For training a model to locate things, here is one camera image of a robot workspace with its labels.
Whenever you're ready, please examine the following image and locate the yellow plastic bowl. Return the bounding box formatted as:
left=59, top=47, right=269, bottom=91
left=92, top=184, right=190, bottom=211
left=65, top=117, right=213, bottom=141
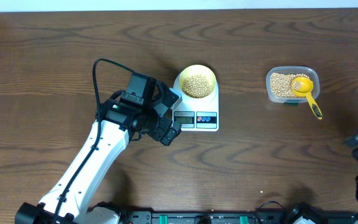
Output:
left=179, top=65, right=217, bottom=98

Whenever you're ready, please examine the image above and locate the yellow plastic scoop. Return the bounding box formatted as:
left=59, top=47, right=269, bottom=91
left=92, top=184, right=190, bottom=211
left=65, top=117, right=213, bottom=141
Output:
left=291, top=77, right=323, bottom=119

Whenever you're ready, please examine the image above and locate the clear plastic bean container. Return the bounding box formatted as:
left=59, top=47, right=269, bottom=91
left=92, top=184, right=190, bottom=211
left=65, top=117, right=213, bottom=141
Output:
left=266, top=66, right=320, bottom=104

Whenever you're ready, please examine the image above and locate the white digital kitchen scale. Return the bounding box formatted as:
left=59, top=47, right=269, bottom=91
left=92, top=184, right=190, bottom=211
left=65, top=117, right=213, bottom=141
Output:
left=172, top=72, right=219, bottom=132

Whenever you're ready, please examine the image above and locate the left black camera cable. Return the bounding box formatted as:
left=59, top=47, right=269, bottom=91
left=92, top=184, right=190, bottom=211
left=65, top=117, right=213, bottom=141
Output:
left=50, top=58, right=136, bottom=224

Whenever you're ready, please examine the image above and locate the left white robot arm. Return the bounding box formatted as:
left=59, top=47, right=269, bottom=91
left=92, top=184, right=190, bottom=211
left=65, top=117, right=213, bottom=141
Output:
left=14, top=72, right=181, bottom=223

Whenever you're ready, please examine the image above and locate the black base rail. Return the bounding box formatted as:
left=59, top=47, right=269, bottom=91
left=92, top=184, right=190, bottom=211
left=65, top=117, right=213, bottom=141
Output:
left=85, top=202, right=357, bottom=224

